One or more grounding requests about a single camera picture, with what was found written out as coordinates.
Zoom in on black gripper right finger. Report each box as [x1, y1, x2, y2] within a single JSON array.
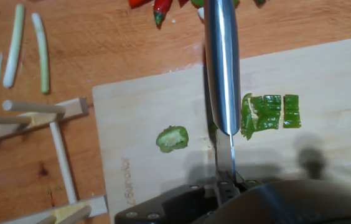
[[228, 171, 263, 205]]

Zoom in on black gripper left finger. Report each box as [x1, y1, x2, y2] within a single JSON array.
[[115, 170, 230, 224]]

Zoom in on steel cleaver knife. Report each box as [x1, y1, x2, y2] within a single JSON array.
[[202, 0, 241, 181]]

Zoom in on green chili stem end piece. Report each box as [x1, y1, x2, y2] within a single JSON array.
[[156, 125, 190, 154]]

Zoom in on orange red chili pepper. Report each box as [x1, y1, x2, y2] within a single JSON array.
[[128, 0, 153, 9]]

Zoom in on wooden peg dish rack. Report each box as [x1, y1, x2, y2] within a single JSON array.
[[0, 96, 110, 224]]

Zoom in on small white garlic bit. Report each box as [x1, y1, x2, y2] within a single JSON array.
[[196, 6, 206, 25]]

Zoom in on cut green pepper piece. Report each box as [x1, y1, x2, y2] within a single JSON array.
[[190, 0, 240, 9]]

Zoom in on bamboo cutting board metal handle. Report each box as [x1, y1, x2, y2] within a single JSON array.
[[91, 34, 351, 224]]

